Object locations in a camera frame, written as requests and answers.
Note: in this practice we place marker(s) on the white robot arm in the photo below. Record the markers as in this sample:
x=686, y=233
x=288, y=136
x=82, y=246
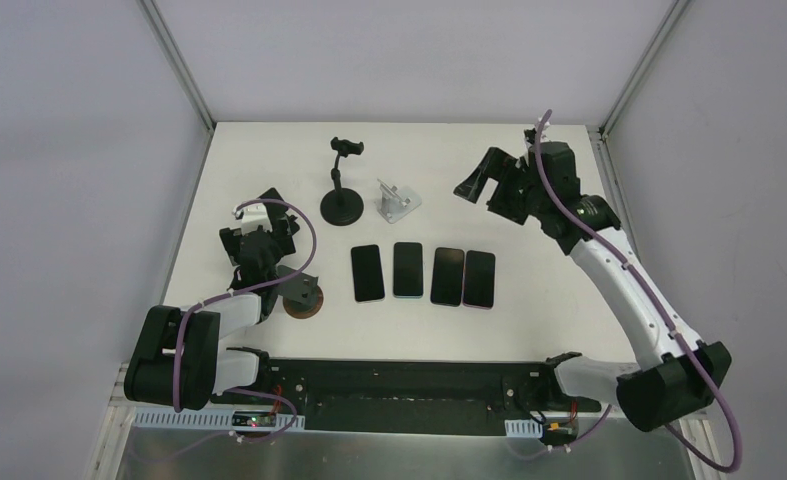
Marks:
x=178, y=359

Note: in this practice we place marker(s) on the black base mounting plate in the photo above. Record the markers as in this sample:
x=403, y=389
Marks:
x=444, y=398

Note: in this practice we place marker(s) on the black folding phone stand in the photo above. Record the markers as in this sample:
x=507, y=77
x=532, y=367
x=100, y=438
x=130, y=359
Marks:
x=271, y=194

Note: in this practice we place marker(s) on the purple phone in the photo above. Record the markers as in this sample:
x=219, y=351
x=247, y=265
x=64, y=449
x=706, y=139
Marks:
x=479, y=279

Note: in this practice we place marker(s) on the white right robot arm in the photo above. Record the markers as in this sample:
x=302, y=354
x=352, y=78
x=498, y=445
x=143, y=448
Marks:
x=675, y=372

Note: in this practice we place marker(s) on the black phone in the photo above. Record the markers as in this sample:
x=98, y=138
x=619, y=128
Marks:
x=368, y=281
x=447, y=277

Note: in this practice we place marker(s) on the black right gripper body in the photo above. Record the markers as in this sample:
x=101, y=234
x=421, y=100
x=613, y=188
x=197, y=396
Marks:
x=499, y=183

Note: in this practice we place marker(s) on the grey stand with brown base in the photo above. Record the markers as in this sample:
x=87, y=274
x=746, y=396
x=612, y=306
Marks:
x=301, y=295

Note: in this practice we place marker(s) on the silver metal phone stand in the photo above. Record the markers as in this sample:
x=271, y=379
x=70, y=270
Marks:
x=395, y=203

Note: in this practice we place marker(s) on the black round disc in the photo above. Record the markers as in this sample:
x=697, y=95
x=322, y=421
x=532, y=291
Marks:
x=342, y=206

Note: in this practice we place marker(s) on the dark phone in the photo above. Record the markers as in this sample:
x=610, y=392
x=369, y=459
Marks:
x=408, y=281

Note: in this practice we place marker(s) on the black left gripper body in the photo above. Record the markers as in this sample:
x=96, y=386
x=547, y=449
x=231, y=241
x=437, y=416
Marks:
x=235, y=244

